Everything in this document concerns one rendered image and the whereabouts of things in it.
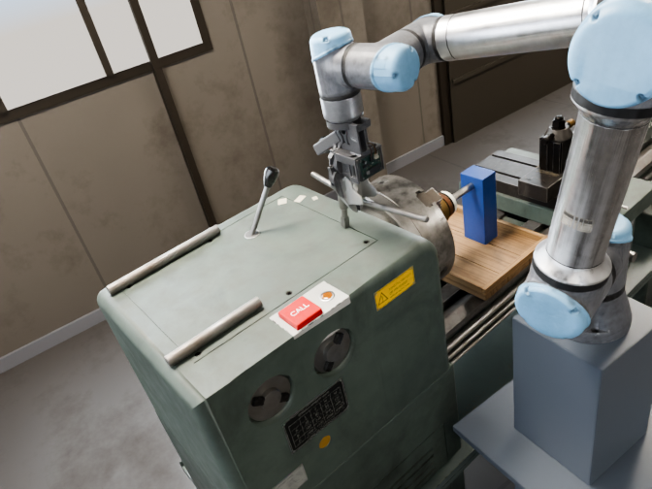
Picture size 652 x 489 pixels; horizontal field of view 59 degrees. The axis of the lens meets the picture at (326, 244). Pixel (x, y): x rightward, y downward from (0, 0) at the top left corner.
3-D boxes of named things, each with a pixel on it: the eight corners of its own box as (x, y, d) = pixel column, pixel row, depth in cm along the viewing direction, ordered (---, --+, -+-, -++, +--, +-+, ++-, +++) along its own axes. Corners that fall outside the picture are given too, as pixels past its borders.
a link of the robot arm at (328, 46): (334, 40, 93) (297, 39, 98) (345, 104, 99) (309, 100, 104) (363, 24, 97) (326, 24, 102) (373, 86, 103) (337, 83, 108)
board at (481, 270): (485, 301, 155) (485, 289, 153) (391, 255, 180) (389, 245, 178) (549, 247, 168) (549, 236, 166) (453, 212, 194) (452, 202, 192)
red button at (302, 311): (299, 334, 101) (296, 325, 100) (279, 319, 105) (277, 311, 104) (324, 315, 104) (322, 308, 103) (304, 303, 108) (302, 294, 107)
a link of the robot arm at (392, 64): (431, 29, 93) (376, 28, 100) (391, 52, 87) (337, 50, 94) (435, 76, 98) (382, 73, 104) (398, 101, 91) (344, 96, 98)
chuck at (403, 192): (443, 309, 142) (413, 196, 129) (363, 281, 167) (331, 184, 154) (467, 290, 146) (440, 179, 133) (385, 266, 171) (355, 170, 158)
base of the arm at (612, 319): (648, 315, 109) (655, 275, 103) (598, 356, 103) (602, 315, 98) (578, 281, 120) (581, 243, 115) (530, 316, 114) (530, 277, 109)
